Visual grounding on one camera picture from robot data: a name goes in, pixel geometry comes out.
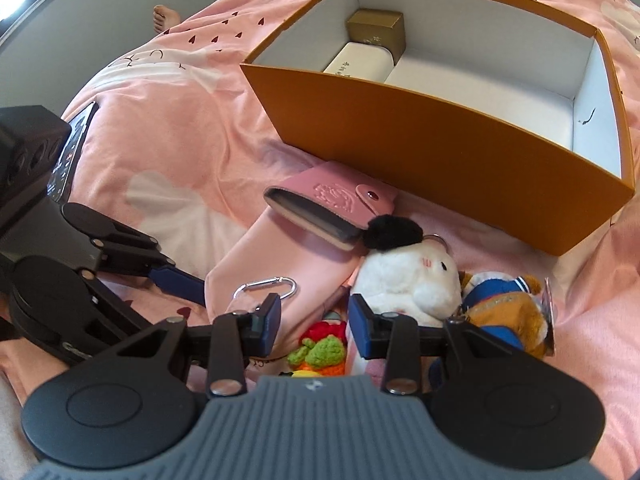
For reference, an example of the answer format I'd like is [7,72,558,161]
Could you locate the white plush with black pompom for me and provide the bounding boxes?
[350,214,462,327]

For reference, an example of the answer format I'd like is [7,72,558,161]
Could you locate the crocheted orange red green toy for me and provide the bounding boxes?
[286,311,347,377]

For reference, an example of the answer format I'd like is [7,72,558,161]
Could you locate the pink mini backpack pouch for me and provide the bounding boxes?
[205,209,361,360]

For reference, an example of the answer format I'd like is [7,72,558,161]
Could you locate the brown plush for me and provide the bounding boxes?
[459,271,555,359]

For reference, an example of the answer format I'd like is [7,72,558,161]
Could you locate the gold cardboard box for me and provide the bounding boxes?
[346,9,406,64]

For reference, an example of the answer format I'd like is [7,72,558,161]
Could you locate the smartphone on bed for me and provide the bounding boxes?
[47,101,99,204]

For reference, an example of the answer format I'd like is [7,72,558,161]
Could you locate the silver carabiner clip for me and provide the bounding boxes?
[232,276,298,300]

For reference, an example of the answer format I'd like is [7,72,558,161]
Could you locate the pink printed bed duvet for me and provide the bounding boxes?
[66,0,639,479]

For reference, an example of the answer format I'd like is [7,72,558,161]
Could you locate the orange cardboard storage box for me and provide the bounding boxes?
[242,0,635,256]

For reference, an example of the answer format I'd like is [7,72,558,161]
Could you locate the person's bare foot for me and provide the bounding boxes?
[152,4,182,34]

